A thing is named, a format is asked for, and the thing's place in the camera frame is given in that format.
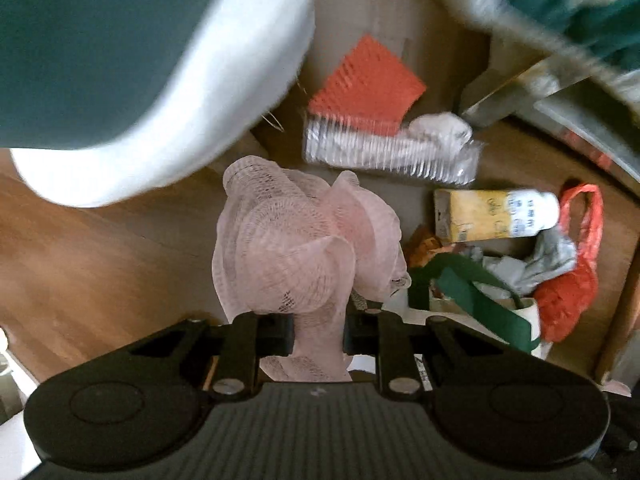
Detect pink mesh bath sponge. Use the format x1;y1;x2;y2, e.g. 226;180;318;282
212;156;411;382

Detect teal plastic trash bin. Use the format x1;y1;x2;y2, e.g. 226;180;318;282
1;0;212;150

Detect white printed tote bag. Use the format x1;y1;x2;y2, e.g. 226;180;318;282
399;252;549;359

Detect orange snack wrapper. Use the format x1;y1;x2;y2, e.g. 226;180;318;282
404;226;454;269

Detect yellow white small bottle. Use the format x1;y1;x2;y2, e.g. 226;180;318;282
434;188;560;243

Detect red plastic bag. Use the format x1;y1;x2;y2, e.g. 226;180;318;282
534;183;604;342

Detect grey crumpled paper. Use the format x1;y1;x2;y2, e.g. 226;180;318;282
462;228;577;296

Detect clear plastic wrapper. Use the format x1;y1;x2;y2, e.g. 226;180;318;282
303;113;485;186

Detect red mesh net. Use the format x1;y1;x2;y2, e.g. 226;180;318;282
307;35;426;136

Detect white round low stool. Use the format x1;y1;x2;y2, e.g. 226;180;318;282
6;0;314;208

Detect metal bed frame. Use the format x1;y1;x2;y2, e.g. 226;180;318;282
458;56;639;195

